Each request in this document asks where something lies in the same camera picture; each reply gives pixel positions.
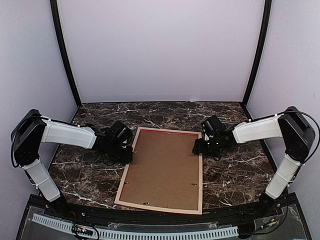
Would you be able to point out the left black corner post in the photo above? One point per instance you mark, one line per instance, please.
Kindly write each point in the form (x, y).
(63, 52)

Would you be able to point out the brown cardboard backing board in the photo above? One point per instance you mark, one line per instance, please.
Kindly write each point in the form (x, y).
(162, 172)

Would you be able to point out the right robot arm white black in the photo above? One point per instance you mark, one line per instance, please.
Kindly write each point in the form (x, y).
(290, 125)

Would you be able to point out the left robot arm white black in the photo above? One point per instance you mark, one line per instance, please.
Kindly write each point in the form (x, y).
(35, 131)

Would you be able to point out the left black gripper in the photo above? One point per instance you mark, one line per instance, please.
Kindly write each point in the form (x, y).
(128, 158)

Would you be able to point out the right black corner post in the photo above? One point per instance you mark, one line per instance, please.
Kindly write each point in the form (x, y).
(259, 51)

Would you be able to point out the black corner post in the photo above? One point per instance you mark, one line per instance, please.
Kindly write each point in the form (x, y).
(63, 52)
(259, 51)

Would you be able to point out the black front rail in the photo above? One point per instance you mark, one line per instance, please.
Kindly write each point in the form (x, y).
(241, 214)

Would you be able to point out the white slotted cable duct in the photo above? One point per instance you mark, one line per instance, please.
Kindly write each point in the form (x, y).
(134, 232)

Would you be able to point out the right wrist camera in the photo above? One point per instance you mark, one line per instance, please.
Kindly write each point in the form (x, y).
(207, 135)

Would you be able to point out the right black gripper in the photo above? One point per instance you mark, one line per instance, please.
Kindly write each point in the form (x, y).
(199, 148)

